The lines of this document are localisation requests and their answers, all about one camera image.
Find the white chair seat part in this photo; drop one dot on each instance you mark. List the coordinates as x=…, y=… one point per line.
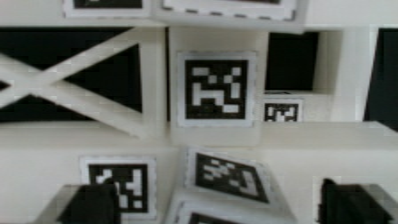
x=218, y=84

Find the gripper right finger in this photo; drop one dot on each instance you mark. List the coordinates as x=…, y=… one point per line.
x=357, y=204

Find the small white tagged nut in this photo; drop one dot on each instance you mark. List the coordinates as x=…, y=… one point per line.
x=227, y=191

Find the long white leg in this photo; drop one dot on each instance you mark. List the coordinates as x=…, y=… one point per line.
x=332, y=13
x=87, y=122

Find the long white front leg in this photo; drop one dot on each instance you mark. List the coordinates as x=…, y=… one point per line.
x=332, y=13

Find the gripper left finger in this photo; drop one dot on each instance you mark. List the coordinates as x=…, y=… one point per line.
x=85, y=205

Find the small white tagged cube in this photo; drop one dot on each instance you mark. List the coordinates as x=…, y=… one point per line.
x=271, y=15

